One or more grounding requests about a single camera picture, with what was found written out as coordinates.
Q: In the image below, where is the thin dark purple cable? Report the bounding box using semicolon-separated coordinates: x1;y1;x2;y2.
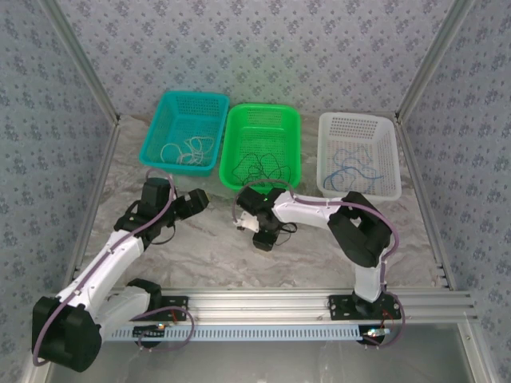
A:
232;153;272;185

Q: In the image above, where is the thin white cable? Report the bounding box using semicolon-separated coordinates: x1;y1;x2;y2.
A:
159;136;217;167

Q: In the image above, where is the teal perforated plastic basket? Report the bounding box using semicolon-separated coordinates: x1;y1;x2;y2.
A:
138;90;231;178

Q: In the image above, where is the green perforated plastic basket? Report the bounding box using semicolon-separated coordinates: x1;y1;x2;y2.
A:
218;103;301;192

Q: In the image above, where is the small black circuit board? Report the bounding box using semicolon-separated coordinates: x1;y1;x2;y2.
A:
360;326;391;346
133;323;168;347

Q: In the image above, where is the white perforated plastic basket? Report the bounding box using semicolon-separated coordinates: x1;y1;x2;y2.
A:
316;112;402;203

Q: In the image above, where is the grey metal lower panel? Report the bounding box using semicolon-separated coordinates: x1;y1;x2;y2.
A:
23;322;494;383

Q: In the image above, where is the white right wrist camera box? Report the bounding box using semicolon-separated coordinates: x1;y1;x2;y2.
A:
235;212;259;233

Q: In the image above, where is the purple left arm harness cable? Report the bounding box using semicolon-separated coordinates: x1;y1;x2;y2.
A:
31;169;196;366

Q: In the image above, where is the purple arm harness cable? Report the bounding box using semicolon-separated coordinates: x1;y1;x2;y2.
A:
232;180;406;350
31;169;196;366

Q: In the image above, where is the purple right arm harness cable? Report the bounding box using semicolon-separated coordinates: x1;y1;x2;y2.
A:
232;180;406;350

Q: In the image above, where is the aluminium table side rail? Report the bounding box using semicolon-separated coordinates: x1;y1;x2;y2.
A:
394;118;458;291
65;119;123;288

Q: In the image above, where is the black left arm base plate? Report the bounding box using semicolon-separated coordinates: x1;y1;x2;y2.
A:
115;295;190;322

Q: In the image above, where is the white slotted cable duct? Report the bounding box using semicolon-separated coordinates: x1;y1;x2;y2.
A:
101;323;386;343

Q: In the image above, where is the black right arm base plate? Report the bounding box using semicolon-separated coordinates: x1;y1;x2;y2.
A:
327;294;402;321

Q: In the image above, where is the aluminium frame post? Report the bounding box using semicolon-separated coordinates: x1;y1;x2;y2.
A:
394;0;478;123
39;0;121;125

